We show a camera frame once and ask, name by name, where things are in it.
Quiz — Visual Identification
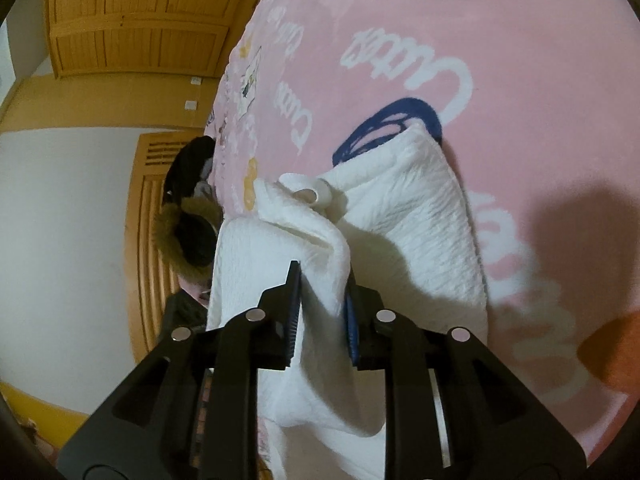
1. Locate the white zip hoodie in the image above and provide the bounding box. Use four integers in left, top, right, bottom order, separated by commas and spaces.
207, 122, 488, 479

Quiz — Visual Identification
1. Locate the dark brown garment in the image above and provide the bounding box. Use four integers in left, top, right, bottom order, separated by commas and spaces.
156, 289, 207, 342

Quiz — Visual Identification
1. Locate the wooden headboard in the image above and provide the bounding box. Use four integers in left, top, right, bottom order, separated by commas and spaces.
124, 130, 194, 363

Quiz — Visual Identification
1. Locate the black fur-trimmed coat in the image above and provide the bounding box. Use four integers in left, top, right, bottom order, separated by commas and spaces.
153, 136, 224, 284

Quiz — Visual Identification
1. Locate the pink patterned bed blanket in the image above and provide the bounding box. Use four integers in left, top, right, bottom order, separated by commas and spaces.
207, 0, 639, 458

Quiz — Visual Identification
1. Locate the wooden wardrobe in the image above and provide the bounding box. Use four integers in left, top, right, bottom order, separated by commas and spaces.
46, 0, 259, 78

